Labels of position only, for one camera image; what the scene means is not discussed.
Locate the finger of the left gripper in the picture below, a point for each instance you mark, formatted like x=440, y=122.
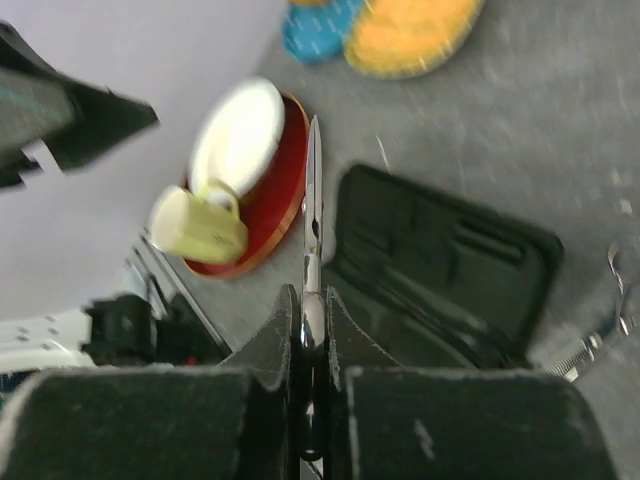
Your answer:
x=77, y=122

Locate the blue dotted plate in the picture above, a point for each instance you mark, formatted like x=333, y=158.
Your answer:
x=316, y=31

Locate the red round tray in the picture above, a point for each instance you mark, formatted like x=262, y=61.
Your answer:
x=272, y=207

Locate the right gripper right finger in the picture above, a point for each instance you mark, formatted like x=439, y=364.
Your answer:
x=396, y=422

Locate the yellow-green cup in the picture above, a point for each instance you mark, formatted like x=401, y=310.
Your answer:
x=204, y=226

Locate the white paper plate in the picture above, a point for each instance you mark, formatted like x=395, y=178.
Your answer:
x=239, y=138

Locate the black zip tool case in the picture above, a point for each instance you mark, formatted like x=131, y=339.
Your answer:
x=435, y=280

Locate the woven bamboo basket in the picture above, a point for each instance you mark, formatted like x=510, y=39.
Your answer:
x=395, y=39

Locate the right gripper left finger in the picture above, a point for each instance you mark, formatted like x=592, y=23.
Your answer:
x=229, y=421

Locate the silver scissors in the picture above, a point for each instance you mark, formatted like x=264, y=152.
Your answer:
x=615, y=323
x=313, y=330

